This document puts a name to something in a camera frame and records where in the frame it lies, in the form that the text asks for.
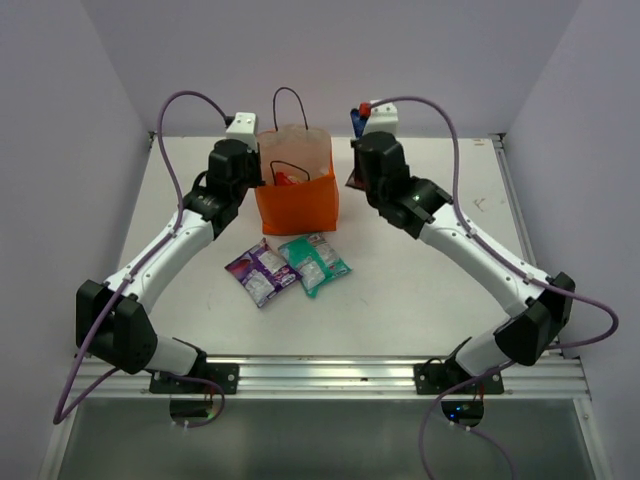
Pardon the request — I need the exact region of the red candy bag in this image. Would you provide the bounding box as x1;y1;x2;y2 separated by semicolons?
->
274;171;310;186

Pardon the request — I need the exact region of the blue Burts chip bag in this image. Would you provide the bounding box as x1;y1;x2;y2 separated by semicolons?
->
346;108;367;191

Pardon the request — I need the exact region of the orange paper bag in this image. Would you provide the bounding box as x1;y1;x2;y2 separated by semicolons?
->
255;102;339;236

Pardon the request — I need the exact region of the purple snack packet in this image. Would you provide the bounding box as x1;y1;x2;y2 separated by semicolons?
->
225;238;301;308

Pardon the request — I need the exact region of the teal snack packet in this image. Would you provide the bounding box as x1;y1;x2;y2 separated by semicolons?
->
278;232;352;298

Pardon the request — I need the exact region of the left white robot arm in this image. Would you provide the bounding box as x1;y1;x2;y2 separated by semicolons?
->
76;139;263;393

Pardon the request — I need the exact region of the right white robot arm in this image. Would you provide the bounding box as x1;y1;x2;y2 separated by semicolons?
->
351;132;575;393

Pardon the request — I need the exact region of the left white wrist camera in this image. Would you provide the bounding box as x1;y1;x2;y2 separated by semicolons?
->
225;112;258;151

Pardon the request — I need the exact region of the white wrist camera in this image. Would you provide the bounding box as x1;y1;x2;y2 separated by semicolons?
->
225;112;258;151
358;102;399;135

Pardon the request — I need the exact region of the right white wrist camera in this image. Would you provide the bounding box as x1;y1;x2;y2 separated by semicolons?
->
358;102;399;135

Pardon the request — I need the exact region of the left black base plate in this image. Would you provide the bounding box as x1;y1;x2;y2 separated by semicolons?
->
149;362;240;395

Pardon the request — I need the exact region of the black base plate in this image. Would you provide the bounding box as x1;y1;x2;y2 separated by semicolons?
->
413;358;505;395
149;362;240;395

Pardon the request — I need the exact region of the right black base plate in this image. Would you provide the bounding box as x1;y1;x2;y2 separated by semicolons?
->
413;358;505;395

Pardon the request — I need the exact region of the aluminium mounting rail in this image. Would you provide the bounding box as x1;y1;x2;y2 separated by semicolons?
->
74;355;591;400

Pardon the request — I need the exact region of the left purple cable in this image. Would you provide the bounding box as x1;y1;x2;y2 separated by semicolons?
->
52;90;231;429

